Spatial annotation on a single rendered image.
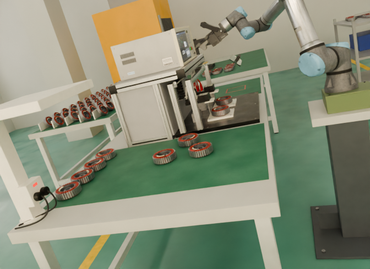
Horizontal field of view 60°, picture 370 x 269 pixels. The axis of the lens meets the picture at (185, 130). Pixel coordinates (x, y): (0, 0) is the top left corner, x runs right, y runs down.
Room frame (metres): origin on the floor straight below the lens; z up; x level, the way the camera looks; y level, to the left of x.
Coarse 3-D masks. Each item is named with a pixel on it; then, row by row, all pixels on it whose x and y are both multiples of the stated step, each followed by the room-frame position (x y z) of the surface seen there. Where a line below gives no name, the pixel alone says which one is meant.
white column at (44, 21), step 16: (16, 0) 5.60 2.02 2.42; (32, 0) 5.52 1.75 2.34; (48, 0) 5.61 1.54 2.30; (32, 16) 5.55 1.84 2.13; (48, 16) 5.48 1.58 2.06; (64, 16) 5.90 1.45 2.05; (32, 32) 5.58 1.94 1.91; (48, 32) 5.51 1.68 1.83; (64, 32) 5.74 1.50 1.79; (32, 48) 5.61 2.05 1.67; (48, 48) 5.53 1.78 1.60; (64, 48) 5.58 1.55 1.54; (48, 64) 5.56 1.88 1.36; (64, 64) 5.49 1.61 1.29; (80, 64) 5.87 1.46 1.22; (48, 80) 5.60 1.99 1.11; (64, 80) 5.51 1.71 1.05; (80, 80) 5.70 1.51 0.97; (80, 96) 5.54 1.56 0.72; (96, 128) 5.67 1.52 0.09
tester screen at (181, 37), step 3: (180, 33) 1.93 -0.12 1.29; (183, 33) 2.01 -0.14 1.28; (177, 36) 1.84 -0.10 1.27; (180, 36) 1.91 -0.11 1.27; (183, 36) 1.99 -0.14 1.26; (177, 39) 1.83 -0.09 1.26; (180, 39) 1.89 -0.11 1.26; (183, 39) 1.97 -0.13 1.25; (186, 39) 2.04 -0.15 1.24; (180, 42) 1.87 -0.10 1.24; (183, 42) 1.95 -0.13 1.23; (180, 45) 1.85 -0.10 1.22; (183, 45) 1.93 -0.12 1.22; (180, 48) 1.84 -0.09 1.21; (183, 48) 1.91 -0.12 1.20; (186, 48) 1.98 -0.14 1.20; (186, 54) 1.94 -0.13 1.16; (186, 57) 1.92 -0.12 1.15; (183, 60) 1.84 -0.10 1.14
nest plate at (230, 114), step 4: (232, 108) 1.91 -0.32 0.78; (232, 112) 1.81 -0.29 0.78; (212, 116) 1.85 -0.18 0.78; (216, 116) 1.82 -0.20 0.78; (220, 116) 1.80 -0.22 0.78; (224, 116) 1.78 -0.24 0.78; (228, 116) 1.77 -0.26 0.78; (232, 116) 1.76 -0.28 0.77; (208, 120) 1.80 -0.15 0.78; (212, 120) 1.80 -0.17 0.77
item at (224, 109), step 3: (225, 105) 1.87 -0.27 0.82; (213, 108) 1.89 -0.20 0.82; (216, 108) 1.88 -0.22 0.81; (219, 108) 1.89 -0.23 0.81; (222, 108) 1.88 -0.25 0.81; (225, 108) 1.81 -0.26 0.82; (228, 108) 1.82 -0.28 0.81; (213, 111) 1.83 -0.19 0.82; (216, 111) 1.81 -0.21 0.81; (219, 111) 1.80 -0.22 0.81; (222, 111) 1.80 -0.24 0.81; (225, 111) 1.80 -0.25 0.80; (228, 111) 1.82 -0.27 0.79; (213, 114) 1.83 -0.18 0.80; (216, 114) 1.81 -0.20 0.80; (219, 114) 1.80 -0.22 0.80; (222, 114) 1.80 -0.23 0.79; (225, 114) 1.81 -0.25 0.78
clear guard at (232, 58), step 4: (224, 56) 2.22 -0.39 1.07; (228, 56) 2.15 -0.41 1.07; (232, 56) 2.15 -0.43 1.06; (208, 60) 2.26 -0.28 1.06; (212, 60) 2.19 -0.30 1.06; (216, 60) 2.12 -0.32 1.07; (220, 60) 2.06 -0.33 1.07; (224, 60) 2.01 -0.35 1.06; (232, 60) 2.01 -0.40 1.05; (240, 60) 2.18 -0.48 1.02; (200, 64) 2.11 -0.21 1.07; (204, 64) 2.05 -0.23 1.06; (208, 64) 2.04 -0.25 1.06; (240, 64) 2.01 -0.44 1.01
